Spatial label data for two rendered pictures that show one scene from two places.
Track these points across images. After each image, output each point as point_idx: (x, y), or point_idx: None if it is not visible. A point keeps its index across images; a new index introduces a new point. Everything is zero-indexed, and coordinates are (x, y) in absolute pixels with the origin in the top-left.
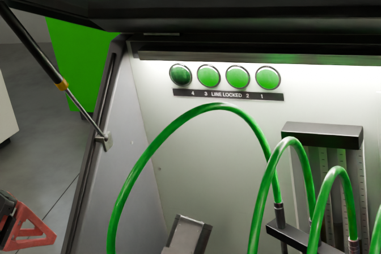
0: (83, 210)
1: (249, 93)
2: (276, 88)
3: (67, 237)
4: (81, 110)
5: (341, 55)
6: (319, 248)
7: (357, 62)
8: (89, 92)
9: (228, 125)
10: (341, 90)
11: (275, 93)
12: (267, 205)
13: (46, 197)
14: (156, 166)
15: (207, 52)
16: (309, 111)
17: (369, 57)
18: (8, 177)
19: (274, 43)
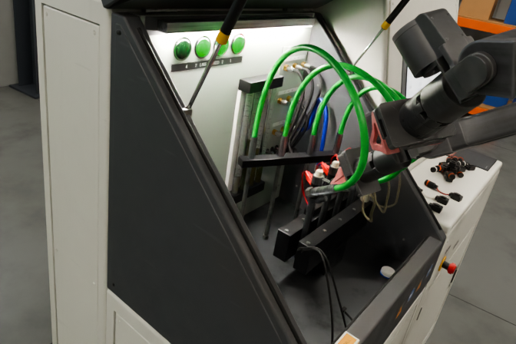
0: (221, 180)
1: (223, 59)
2: (241, 51)
3: (226, 210)
4: (208, 72)
5: (286, 19)
6: (285, 156)
7: (291, 24)
8: None
9: (204, 92)
10: (269, 48)
11: (238, 56)
12: (213, 157)
13: None
14: None
15: (220, 21)
16: (252, 68)
17: (296, 20)
18: None
19: (246, 14)
